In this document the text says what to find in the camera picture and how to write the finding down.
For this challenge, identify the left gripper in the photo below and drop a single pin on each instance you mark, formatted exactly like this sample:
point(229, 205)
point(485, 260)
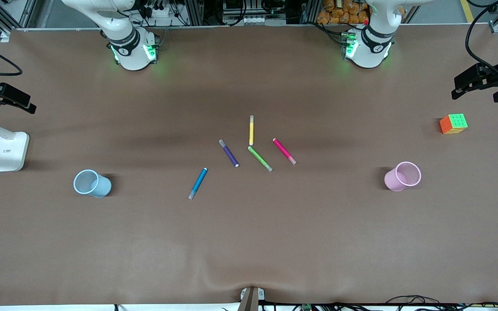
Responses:
point(496, 74)

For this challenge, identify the blue marker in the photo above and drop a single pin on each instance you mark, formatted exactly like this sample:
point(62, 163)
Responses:
point(198, 183)

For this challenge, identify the pink marker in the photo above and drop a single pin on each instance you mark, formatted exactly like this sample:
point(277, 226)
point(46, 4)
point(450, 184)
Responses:
point(284, 151)

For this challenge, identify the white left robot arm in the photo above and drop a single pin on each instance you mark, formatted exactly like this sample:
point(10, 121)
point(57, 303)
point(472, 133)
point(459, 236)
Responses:
point(368, 52)

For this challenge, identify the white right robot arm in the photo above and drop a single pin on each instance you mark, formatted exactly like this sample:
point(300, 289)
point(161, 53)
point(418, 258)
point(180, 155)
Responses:
point(128, 52)

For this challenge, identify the white lamp stand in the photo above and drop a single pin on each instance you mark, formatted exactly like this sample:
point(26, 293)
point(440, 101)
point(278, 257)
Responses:
point(9, 151)

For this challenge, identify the orange and green puzzle cube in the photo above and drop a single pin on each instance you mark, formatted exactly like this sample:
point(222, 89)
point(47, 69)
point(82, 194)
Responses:
point(454, 123)

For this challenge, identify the light blue cup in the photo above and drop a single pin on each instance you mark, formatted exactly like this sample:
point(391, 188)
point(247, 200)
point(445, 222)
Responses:
point(95, 185)

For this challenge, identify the pink cup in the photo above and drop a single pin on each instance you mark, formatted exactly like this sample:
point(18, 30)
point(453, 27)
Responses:
point(398, 178)

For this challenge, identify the orange snack bag pile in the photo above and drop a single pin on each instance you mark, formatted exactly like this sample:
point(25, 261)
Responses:
point(342, 12)

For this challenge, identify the white power strip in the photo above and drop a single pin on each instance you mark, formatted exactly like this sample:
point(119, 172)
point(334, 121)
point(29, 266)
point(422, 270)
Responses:
point(160, 11)

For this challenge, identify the purple marker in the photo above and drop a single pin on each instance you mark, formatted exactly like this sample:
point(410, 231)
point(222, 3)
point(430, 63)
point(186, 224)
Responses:
point(229, 153)

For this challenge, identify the white terminal strip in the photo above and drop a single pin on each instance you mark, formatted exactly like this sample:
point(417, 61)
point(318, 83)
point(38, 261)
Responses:
point(264, 20)

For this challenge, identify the green marker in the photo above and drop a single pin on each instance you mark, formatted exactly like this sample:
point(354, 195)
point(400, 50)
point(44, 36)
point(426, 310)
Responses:
point(260, 158)

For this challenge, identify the yellow marker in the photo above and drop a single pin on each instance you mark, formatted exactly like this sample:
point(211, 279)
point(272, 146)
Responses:
point(251, 129)

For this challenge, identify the brown table cover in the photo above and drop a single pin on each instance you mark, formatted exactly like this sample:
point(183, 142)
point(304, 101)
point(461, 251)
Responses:
point(249, 242)

